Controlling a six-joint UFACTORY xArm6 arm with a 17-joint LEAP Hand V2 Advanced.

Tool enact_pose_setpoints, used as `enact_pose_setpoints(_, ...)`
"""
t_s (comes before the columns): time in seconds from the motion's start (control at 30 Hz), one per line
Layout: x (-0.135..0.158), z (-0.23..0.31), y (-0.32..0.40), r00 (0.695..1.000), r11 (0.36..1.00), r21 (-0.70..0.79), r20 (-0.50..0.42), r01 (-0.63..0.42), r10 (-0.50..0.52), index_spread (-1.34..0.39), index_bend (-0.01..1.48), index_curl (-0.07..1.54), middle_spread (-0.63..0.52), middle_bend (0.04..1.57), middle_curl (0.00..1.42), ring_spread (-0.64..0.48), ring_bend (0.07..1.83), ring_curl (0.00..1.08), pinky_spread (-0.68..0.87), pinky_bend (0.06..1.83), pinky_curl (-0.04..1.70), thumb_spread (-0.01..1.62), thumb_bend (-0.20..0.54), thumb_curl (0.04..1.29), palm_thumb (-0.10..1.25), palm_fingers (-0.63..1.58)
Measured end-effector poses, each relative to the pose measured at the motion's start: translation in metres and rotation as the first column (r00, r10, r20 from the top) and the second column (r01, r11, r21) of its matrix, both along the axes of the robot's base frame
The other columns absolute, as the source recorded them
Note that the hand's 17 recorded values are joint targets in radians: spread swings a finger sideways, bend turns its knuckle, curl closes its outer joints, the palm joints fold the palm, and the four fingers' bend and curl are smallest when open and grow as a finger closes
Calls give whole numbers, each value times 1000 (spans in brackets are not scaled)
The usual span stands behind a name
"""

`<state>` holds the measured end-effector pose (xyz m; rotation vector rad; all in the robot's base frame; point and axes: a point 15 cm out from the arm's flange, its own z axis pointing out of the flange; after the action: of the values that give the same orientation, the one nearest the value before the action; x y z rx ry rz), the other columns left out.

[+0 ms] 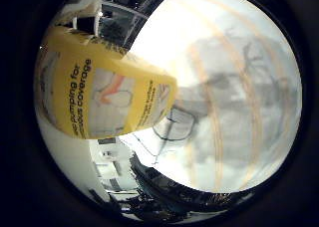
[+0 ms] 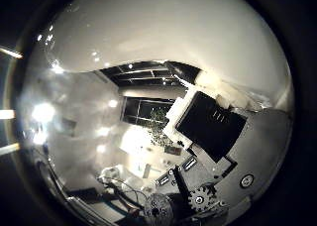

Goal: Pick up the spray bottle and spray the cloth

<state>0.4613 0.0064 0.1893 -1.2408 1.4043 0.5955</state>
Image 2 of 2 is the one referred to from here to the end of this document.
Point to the green leafy plant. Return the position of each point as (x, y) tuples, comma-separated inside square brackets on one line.
[(160, 130)]

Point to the black framed window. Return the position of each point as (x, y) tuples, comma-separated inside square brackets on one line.
[(142, 109)]

